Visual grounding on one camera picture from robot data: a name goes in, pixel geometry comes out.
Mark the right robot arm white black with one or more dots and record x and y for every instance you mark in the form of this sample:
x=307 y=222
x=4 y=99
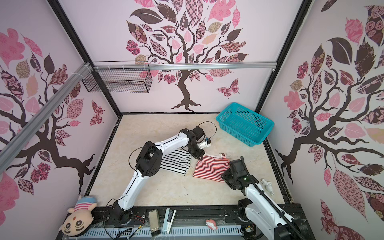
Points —
x=257 y=207

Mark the red white teeth toy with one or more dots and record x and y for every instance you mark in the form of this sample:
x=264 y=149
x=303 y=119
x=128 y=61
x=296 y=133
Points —
x=211 y=224

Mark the red white striped tank top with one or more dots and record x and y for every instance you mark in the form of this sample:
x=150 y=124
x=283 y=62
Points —
x=211 y=168

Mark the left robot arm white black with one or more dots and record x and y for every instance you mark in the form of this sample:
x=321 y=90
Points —
x=148 y=163

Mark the aluminium rail back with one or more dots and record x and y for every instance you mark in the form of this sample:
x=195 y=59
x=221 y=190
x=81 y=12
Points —
x=199 y=66

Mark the small white figurine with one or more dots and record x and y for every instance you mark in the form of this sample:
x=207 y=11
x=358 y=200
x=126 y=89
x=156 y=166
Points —
x=267 y=186

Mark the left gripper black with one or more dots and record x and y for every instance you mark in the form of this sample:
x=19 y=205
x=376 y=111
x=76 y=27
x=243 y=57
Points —
x=200 y=153

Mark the silver rectangular block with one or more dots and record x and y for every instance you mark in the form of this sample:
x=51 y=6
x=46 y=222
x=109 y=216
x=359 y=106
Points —
x=154 y=223

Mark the plush doll head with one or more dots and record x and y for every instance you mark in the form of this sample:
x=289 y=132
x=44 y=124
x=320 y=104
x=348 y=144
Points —
x=80 y=217

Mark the black wire basket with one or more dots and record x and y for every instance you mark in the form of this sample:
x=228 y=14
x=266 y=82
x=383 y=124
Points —
x=119 y=77

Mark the white stapler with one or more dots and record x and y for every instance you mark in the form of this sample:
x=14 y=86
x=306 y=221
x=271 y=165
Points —
x=168 y=220

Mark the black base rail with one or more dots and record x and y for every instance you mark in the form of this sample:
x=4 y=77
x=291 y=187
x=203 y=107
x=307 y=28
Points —
x=231 y=214

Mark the aluminium rail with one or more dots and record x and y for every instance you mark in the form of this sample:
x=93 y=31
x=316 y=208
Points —
x=199 y=66
x=12 y=149

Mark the black white striped tank top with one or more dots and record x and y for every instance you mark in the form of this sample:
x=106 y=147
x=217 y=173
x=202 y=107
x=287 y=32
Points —
x=177 y=161

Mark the aluminium rail left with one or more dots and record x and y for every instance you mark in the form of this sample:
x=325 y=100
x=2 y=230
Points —
x=12 y=149

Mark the teal plastic basket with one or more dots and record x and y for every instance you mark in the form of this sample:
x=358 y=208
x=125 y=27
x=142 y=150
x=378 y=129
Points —
x=244 y=124

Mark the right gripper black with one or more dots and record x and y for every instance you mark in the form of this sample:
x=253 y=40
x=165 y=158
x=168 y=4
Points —
x=225 y=176

